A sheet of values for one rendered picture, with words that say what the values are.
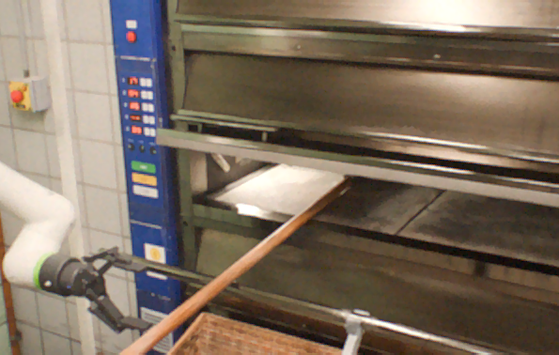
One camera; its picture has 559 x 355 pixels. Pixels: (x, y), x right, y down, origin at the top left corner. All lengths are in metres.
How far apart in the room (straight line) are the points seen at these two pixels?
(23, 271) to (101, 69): 0.75
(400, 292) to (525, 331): 0.32
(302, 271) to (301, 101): 0.48
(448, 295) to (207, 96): 0.82
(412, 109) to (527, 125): 0.26
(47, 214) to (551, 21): 1.19
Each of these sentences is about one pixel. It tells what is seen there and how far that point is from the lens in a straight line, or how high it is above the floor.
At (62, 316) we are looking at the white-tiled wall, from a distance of 2.79.
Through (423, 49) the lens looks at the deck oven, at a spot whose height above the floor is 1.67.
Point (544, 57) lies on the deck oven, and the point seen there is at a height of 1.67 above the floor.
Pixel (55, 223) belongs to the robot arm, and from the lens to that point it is 1.82.
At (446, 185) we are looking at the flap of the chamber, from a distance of 1.62.
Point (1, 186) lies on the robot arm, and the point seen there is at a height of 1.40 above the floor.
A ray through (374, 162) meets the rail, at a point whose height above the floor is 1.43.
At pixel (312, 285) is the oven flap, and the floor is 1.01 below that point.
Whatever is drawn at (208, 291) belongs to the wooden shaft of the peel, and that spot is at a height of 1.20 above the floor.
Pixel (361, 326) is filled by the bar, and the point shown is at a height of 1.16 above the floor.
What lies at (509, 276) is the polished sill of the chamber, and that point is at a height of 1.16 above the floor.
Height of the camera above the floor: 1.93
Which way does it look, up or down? 18 degrees down
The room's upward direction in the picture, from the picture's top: 1 degrees counter-clockwise
